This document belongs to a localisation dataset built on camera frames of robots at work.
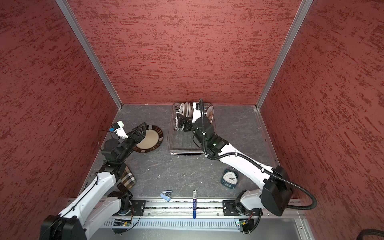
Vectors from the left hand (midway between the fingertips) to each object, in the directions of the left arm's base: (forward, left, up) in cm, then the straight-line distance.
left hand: (144, 128), depth 77 cm
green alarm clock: (-19, -46, -19) cm, 54 cm away
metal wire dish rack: (+5, -18, -23) cm, 29 cm away
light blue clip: (-29, -12, -22) cm, 38 cm away
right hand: (+3, -21, +7) cm, 22 cm away
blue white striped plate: (+29, -15, -15) cm, 36 cm away
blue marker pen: (-31, -27, -22) cm, 47 cm away
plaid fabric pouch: (-20, +10, -20) cm, 29 cm away
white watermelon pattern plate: (+18, -22, -4) cm, 29 cm away
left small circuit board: (-40, +10, -28) cm, 50 cm away
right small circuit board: (-40, -53, -24) cm, 71 cm away
